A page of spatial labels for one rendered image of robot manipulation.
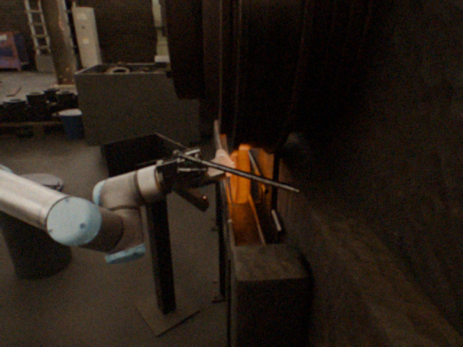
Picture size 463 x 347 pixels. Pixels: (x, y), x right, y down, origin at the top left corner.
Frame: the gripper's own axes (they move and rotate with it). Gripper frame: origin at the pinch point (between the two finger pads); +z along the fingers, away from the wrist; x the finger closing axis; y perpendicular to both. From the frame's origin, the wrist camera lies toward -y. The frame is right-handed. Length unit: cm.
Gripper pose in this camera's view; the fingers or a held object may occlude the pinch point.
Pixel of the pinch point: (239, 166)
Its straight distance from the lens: 83.8
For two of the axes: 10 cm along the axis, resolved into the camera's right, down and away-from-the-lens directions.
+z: 9.6, -2.8, -0.6
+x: -0.7, -4.2, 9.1
